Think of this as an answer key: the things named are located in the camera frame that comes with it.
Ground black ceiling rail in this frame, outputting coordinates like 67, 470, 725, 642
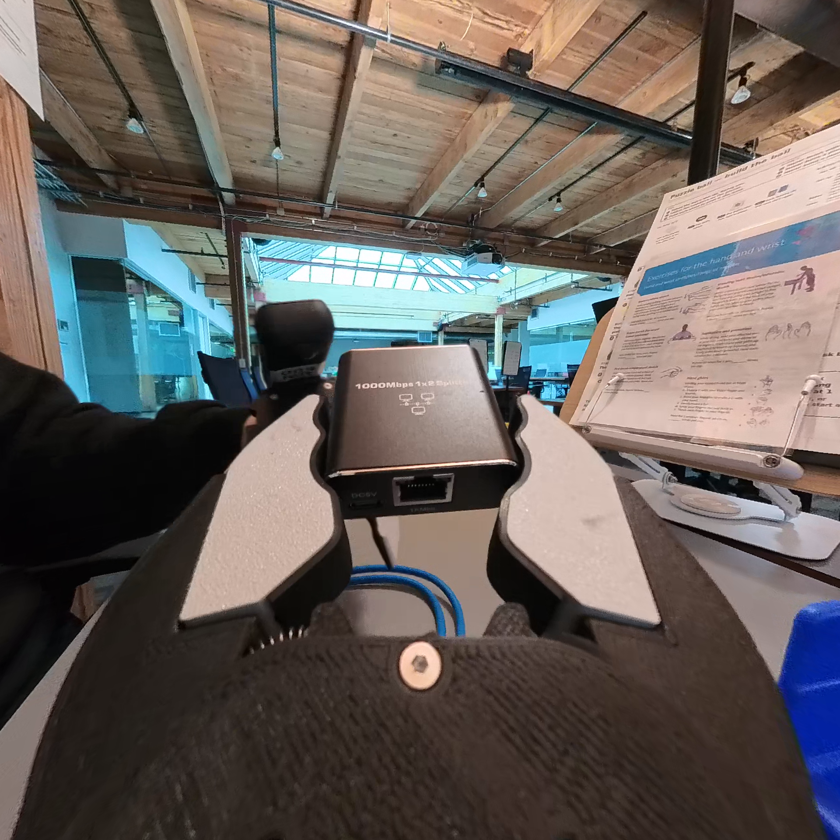
259, 0, 757, 162

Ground laminated blue-banner exercise sheet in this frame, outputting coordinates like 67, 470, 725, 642
570, 211, 840, 455

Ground ceiling projector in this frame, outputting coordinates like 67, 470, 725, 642
459, 241, 508, 278

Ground person's dark clothing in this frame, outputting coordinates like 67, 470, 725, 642
0, 558, 140, 726

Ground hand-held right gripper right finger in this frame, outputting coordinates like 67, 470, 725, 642
487, 394, 662, 637

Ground person's left forearm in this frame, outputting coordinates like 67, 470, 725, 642
0, 352, 257, 568

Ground thin black power cable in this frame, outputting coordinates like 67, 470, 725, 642
367, 517, 396, 571

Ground black steel column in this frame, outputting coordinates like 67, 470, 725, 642
686, 0, 736, 186

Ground black office chair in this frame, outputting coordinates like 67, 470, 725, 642
196, 350, 261, 405

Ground white printed instruction sheet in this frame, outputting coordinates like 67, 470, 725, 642
646, 123, 840, 280

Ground black network splitter box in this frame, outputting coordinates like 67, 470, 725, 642
325, 346, 521, 519

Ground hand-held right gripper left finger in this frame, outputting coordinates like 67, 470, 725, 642
177, 392, 354, 632

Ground white document stand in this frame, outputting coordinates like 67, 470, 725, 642
570, 374, 840, 562

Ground blue plastic bin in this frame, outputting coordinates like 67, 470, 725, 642
779, 598, 840, 840

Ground blue ethernet cable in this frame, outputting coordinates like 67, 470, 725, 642
348, 564, 468, 639

